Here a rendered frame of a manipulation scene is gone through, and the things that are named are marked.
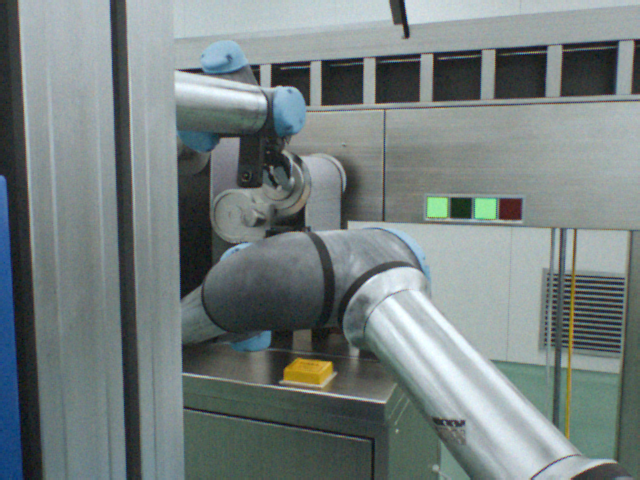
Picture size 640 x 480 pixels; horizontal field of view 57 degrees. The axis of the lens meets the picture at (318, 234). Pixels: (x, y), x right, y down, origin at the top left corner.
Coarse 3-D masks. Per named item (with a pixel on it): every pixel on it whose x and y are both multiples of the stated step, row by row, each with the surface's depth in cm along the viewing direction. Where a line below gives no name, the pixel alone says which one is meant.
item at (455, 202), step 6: (456, 198) 149; (462, 198) 149; (468, 198) 148; (456, 204) 150; (462, 204) 149; (468, 204) 148; (456, 210) 150; (462, 210) 149; (468, 210) 149; (456, 216) 150; (462, 216) 149; (468, 216) 149
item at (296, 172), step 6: (294, 168) 129; (294, 174) 129; (300, 174) 128; (300, 180) 128; (300, 186) 129; (258, 192) 132; (294, 192) 129; (300, 192) 129; (264, 198) 132; (288, 198) 130; (294, 198) 129; (276, 204) 131; (282, 204) 131; (288, 204) 130
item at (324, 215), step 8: (328, 200) 143; (336, 200) 149; (312, 208) 133; (320, 208) 138; (328, 208) 143; (336, 208) 149; (312, 216) 133; (320, 216) 138; (328, 216) 144; (336, 216) 149; (312, 224) 134; (320, 224) 139; (328, 224) 144; (336, 224) 150
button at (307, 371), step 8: (296, 360) 110; (304, 360) 110; (312, 360) 110; (288, 368) 106; (296, 368) 106; (304, 368) 106; (312, 368) 106; (320, 368) 106; (328, 368) 107; (288, 376) 105; (296, 376) 105; (304, 376) 104; (312, 376) 104; (320, 376) 103; (328, 376) 107; (312, 384) 104; (320, 384) 104
